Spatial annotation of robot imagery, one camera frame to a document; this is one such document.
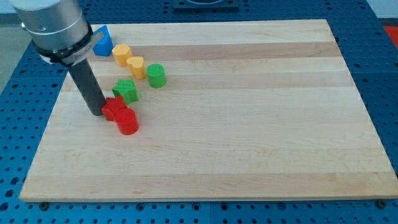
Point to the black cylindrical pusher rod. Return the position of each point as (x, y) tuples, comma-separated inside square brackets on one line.
[(87, 84)]

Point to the green star block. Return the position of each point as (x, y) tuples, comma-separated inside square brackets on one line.
[(127, 90)]

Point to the yellow heart block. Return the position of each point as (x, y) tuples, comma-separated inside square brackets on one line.
[(136, 66)]

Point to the blue triangle block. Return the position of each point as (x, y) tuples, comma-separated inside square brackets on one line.
[(104, 45)]

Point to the wooden board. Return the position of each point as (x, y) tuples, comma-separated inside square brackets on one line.
[(258, 110)]

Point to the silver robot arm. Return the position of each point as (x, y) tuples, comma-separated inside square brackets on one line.
[(61, 34)]

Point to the yellow hexagon block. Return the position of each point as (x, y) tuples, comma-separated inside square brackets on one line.
[(121, 53)]

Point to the green cylinder block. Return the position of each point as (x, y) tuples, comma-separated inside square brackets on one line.
[(156, 75)]

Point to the red cylinder block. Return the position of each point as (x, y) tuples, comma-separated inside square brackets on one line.
[(126, 121)]

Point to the red star block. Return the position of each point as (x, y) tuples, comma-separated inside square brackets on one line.
[(112, 106)]

